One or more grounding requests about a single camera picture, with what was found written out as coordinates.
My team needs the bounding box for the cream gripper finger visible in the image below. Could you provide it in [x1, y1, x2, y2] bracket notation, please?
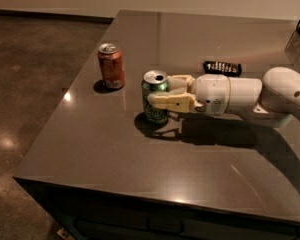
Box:
[167, 75, 195, 92]
[148, 93, 199, 112]

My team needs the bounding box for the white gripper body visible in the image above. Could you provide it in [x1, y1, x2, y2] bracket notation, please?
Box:
[191, 74, 230, 115]

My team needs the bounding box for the green soda can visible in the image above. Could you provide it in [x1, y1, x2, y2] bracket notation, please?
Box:
[141, 70, 169, 124]

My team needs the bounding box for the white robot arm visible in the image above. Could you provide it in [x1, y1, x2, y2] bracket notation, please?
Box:
[148, 67, 300, 128]

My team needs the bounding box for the red soda can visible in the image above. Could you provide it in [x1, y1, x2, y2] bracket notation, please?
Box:
[98, 43, 125, 90]

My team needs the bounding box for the black snack bar wrapper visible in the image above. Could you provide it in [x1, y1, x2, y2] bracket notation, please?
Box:
[203, 61, 242, 77]

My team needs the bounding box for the dark cabinet under table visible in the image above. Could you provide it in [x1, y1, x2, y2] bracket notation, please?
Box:
[16, 177, 300, 240]

